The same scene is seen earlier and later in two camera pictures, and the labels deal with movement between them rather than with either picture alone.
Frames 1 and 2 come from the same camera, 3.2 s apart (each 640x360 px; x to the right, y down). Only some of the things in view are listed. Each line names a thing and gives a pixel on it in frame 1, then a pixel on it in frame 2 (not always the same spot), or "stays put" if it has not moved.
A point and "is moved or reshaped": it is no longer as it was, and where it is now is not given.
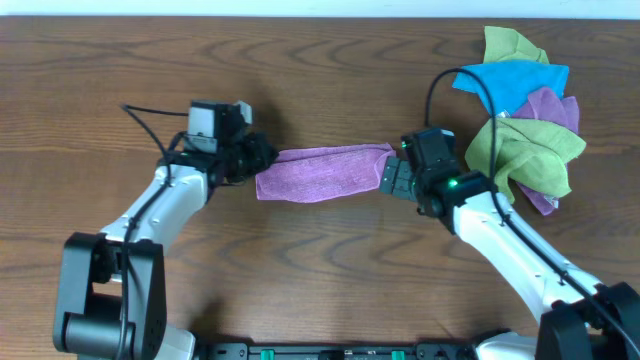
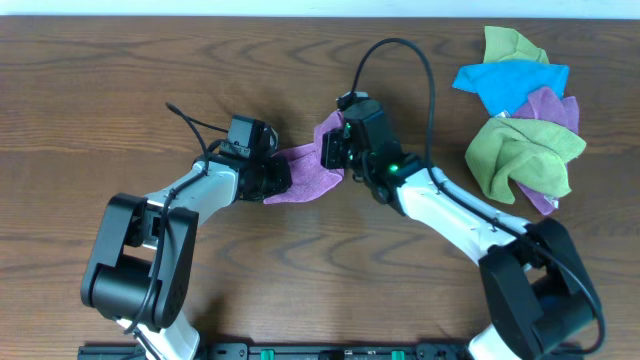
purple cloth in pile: x=545 y=104 stays put
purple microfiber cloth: x=308 y=174 is moved or reshaped
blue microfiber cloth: x=511 y=82 stays put
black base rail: x=426 y=351 stays put
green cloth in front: x=527 y=154 stays put
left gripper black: x=257 y=143 to x=284 y=178
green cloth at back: x=506 y=45 stays put
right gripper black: x=400 y=186 to x=332 y=140
